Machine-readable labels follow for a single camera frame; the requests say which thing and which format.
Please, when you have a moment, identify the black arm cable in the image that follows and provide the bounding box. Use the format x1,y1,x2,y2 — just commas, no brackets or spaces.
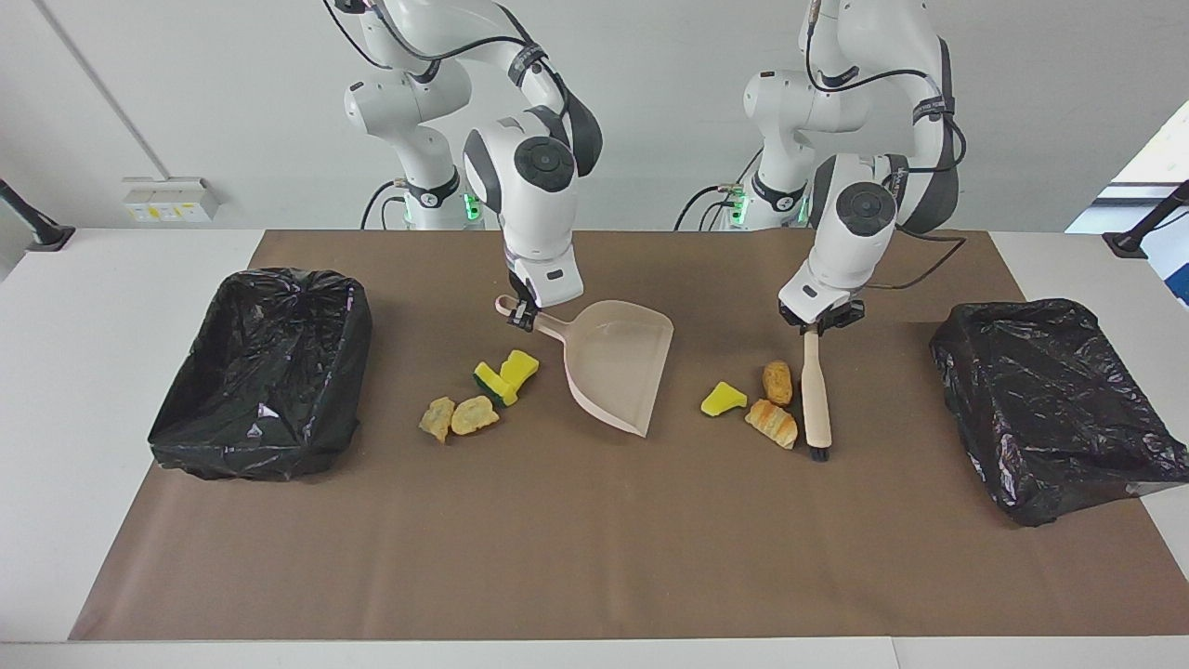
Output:
804,0,969,291
320,0,572,122

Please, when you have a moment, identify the wide tan fried chip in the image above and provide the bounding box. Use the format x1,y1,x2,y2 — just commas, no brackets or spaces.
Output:
451,395,501,437

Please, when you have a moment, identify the plain yellow sponge piece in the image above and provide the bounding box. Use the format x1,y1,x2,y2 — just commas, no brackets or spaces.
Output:
500,349,541,391

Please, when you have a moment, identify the beige handled black bristle brush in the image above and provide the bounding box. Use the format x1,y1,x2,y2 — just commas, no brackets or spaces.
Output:
802,325,833,464

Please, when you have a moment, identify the black-lined trash bin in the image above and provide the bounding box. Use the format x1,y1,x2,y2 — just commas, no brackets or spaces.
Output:
929,297,1189,529
149,268,374,482

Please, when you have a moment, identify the beige plastic dustpan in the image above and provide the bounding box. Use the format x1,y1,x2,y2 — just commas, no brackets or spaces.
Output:
495,295,675,439

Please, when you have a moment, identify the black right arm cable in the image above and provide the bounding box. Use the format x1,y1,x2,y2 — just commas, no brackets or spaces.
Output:
320,0,572,122

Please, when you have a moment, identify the brown table mat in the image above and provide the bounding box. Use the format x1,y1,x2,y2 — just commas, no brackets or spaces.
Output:
70,230,1189,642

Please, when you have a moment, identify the black base cable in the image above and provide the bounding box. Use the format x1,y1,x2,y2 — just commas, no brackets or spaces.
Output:
673,181,749,231
360,179,410,230

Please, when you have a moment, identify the yellow sponge with green scrub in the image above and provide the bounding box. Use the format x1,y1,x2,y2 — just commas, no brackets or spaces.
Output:
473,361,519,408

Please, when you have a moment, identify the narrow tan fried chip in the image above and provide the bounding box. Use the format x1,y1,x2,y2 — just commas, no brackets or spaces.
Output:
419,397,457,444

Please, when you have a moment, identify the striped croissant bread piece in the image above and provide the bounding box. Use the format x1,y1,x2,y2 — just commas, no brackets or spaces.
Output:
744,399,799,451

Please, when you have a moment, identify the thin white wall conduit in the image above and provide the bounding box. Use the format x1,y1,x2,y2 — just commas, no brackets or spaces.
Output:
33,0,171,180

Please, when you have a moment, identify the white wall socket box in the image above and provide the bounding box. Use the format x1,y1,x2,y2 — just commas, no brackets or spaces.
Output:
123,177,222,224

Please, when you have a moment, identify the small yellow sponge piece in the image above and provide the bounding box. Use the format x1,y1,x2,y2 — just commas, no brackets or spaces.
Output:
700,381,749,418

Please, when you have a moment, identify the black camera stand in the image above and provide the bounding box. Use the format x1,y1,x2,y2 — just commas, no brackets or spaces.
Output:
1103,181,1189,259
0,178,75,252

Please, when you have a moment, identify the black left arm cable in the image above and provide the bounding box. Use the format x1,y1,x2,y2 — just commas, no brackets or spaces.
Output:
804,0,969,291

